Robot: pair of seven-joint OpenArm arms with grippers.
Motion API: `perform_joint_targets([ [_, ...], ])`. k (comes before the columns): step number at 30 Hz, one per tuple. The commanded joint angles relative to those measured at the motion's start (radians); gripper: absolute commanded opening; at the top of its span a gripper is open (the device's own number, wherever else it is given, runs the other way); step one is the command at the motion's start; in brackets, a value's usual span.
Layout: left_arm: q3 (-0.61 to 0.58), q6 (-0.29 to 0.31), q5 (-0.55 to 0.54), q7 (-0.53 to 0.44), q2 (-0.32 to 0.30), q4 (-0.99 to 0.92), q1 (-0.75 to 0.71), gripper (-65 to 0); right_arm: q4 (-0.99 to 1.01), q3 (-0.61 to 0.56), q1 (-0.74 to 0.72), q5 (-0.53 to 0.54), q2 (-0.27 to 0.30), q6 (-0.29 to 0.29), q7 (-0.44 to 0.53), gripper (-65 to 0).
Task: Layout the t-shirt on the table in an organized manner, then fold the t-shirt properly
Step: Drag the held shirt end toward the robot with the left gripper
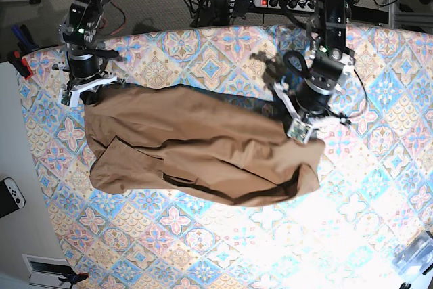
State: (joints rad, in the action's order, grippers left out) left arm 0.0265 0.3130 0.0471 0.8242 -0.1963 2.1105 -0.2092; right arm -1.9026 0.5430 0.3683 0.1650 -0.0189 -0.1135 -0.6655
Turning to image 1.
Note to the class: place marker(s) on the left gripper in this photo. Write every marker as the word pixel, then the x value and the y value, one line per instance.
pixel 305 91

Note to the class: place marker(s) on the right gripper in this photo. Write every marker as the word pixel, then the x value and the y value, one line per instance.
pixel 85 71

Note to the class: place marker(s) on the brown t-shirt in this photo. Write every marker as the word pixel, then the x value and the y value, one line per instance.
pixel 182 138

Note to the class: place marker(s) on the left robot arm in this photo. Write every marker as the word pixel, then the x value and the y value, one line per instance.
pixel 326 32

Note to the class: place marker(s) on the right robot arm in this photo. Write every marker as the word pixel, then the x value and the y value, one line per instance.
pixel 80 27

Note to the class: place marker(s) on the blue black clamp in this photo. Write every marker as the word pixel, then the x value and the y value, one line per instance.
pixel 26 42

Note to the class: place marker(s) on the red black clamp left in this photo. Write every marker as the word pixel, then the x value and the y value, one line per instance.
pixel 20 64

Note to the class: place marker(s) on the white power strip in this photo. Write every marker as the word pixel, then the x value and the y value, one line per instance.
pixel 293 5

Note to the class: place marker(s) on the patterned tablecloth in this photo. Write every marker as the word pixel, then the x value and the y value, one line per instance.
pixel 375 196

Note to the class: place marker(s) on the game console with white controller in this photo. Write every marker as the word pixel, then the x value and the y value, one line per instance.
pixel 11 198

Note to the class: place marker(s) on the white floor vent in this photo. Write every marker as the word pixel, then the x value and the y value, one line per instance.
pixel 46 272

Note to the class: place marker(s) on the black orange clamp bottom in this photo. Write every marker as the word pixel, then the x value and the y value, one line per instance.
pixel 73 278

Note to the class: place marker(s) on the clear plastic box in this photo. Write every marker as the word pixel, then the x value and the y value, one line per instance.
pixel 416 259

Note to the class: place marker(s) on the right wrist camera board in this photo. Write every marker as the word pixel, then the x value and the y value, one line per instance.
pixel 68 98

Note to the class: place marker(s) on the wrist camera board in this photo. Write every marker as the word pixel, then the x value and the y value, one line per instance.
pixel 299 131
pixel 68 98

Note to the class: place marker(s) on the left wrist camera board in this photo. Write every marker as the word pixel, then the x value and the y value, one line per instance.
pixel 299 131

